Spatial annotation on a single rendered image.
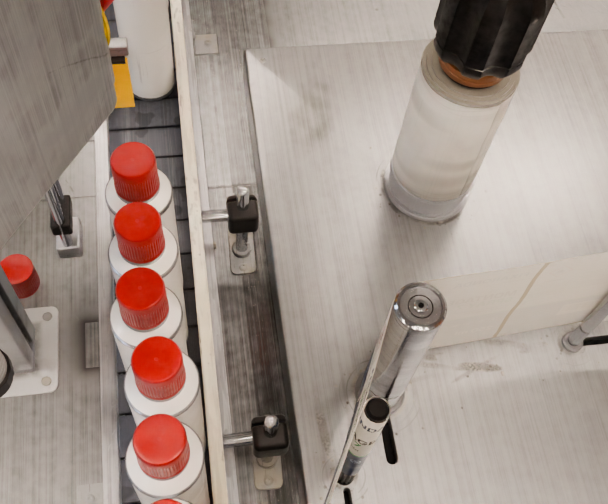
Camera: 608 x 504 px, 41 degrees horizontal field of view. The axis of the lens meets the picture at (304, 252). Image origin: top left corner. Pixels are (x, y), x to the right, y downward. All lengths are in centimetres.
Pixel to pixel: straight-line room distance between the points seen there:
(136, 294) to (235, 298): 29
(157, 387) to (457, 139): 35
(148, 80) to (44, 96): 56
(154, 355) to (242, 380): 27
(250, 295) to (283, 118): 20
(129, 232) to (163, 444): 15
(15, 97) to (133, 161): 31
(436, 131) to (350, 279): 17
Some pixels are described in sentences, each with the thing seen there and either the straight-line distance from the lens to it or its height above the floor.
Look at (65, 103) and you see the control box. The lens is 34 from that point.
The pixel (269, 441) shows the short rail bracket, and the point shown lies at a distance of 69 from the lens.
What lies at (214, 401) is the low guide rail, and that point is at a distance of 70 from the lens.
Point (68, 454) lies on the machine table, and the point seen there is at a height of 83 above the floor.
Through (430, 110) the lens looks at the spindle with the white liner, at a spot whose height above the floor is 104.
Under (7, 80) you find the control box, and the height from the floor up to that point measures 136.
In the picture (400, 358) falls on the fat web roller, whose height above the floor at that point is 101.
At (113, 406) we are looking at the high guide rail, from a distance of 66.
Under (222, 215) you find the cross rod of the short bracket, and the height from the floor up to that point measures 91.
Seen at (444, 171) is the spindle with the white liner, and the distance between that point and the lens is 77.
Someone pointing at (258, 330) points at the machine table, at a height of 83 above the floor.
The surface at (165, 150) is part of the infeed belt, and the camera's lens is 87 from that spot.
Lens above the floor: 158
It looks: 61 degrees down
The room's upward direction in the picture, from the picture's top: 9 degrees clockwise
